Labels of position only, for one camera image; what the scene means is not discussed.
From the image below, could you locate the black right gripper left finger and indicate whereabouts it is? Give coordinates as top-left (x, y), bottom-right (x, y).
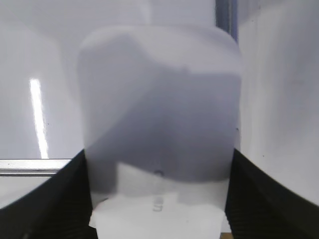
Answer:
top-left (0, 151), bottom-right (97, 239)

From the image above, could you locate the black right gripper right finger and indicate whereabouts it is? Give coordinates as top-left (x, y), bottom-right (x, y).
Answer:
top-left (225, 149), bottom-right (319, 239)

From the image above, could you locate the white eraser with black felt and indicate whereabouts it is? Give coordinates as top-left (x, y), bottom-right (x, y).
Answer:
top-left (77, 26), bottom-right (242, 239)

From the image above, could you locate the white board with grey frame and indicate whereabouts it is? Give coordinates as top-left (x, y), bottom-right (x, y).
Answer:
top-left (0, 0), bottom-right (319, 177)

